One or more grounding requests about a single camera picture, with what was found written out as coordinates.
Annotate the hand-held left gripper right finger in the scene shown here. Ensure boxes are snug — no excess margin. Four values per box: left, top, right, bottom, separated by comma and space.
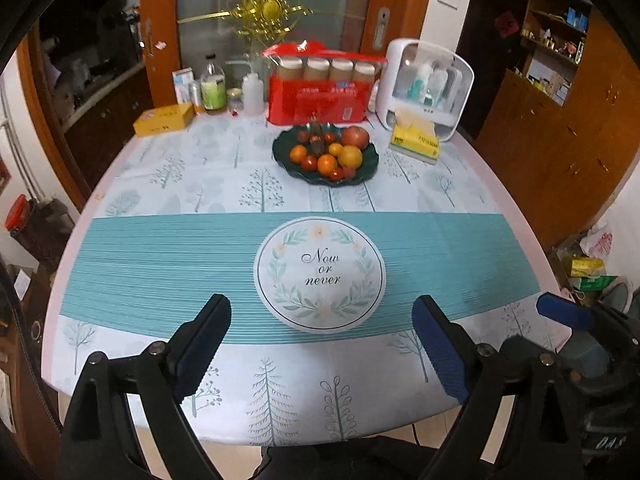
411, 295, 586, 480

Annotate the red apple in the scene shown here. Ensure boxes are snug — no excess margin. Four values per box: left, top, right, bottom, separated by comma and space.
341, 126, 371, 148

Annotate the yellow flat box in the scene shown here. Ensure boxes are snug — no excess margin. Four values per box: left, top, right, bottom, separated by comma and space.
132, 103, 195, 137

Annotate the white storage box clear lid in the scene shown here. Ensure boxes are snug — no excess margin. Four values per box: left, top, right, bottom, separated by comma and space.
375, 37, 474, 142

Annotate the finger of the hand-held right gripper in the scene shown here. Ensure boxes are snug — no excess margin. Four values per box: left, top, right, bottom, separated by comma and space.
536, 292, 640, 348

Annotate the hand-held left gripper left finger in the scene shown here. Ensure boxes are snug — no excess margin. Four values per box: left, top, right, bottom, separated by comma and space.
59, 294, 232, 480

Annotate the printed teal tablecloth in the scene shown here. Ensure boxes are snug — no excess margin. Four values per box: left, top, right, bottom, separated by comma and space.
42, 110, 576, 448

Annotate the red plastic package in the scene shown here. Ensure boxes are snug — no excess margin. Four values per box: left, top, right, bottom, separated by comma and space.
262, 41, 388, 126

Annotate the wooden glass-front cabinet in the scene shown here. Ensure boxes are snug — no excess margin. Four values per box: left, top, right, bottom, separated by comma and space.
20, 0, 156, 211

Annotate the gold hanging ornament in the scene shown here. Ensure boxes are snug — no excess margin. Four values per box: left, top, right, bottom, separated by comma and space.
177, 0, 313, 43

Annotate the dark green wavy plate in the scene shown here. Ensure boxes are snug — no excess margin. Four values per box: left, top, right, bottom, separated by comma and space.
272, 122, 381, 187

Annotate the wooden door frosted glass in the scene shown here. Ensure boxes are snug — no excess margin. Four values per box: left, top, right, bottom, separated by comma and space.
140, 0, 436, 126

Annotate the yellow tissue pack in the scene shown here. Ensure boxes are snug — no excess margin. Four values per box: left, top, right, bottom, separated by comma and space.
389, 109, 442, 162

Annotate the yellow green plastic bag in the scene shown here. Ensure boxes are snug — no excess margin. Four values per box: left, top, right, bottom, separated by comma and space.
560, 255, 618, 293

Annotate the red paper decoration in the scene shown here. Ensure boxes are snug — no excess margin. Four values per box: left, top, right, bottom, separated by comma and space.
495, 12, 521, 36

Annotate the glass bottle green label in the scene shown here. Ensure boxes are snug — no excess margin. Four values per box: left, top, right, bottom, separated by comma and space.
201, 54, 227, 115

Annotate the white plastic bag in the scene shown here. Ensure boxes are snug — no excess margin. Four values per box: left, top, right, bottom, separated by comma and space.
580, 217, 616, 261

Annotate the white squeeze bottle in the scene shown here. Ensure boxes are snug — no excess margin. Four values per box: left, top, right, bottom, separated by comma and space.
226, 57, 264, 115

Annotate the white blue carton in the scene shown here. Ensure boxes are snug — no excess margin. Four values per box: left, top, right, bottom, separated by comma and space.
172, 68, 196, 106

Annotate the red lid container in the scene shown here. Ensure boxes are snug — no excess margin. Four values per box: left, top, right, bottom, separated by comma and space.
5, 195, 31, 233

